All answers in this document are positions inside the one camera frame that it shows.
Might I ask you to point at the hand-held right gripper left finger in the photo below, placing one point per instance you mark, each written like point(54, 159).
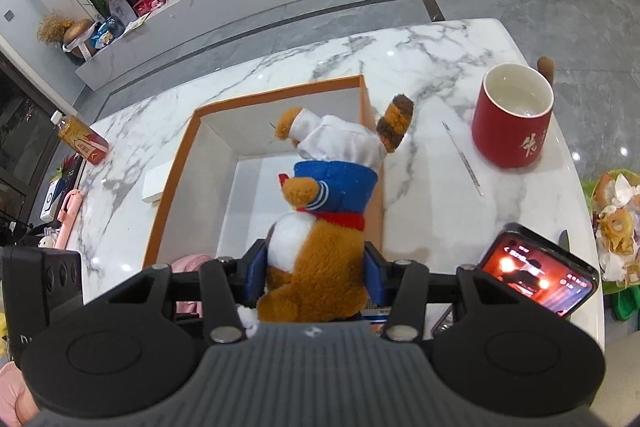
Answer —
point(255, 279)

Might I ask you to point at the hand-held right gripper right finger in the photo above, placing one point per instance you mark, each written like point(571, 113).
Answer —
point(376, 279)

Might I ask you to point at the brown plush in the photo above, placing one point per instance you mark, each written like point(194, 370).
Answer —
point(310, 267)

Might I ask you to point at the orange cardboard box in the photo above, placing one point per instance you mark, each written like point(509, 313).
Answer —
point(175, 187)

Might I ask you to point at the white bunny plush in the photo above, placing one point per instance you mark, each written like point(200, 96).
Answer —
point(47, 241)

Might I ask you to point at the white and blue small box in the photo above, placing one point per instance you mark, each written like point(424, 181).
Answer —
point(52, 199)

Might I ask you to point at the person's right leg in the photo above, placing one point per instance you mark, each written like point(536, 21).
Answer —
point(12, 397)

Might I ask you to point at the white flat box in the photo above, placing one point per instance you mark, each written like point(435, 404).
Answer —
point(156, 186)

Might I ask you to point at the thin metal stick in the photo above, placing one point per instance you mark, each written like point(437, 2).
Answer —
point(462, 157)

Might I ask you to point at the amber drink bottle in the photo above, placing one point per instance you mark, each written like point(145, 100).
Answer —
point(82, 142)

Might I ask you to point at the smartphone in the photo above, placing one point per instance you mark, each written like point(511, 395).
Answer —
point(535, 274)

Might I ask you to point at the red mug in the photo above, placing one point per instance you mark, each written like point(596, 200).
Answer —
point(500, 142)

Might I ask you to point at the green tray of scraps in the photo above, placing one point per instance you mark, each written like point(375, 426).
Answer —
point(617, 227)

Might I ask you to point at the gold round basket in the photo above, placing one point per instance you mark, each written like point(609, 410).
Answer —
point(80, 36)

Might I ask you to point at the dried brown flowers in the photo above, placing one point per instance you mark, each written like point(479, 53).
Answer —
point(50, 27)

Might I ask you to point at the wall switch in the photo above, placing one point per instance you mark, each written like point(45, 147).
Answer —
point(8, 15)

